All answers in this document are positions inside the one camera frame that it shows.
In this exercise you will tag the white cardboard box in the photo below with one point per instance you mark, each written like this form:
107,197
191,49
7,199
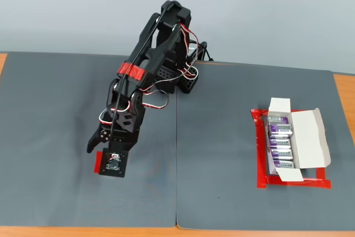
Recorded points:
308,140

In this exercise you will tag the red tape band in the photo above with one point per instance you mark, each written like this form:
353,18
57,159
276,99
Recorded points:
133,71

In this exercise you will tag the grey mat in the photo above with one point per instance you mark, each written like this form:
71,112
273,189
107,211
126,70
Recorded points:
55,137
222,137

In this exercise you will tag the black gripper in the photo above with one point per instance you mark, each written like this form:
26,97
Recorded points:
103,135

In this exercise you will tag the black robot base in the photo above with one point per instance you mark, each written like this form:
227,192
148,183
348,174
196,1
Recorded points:
188,81

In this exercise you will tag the red tape frame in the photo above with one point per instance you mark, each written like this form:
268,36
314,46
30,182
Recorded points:
260,165

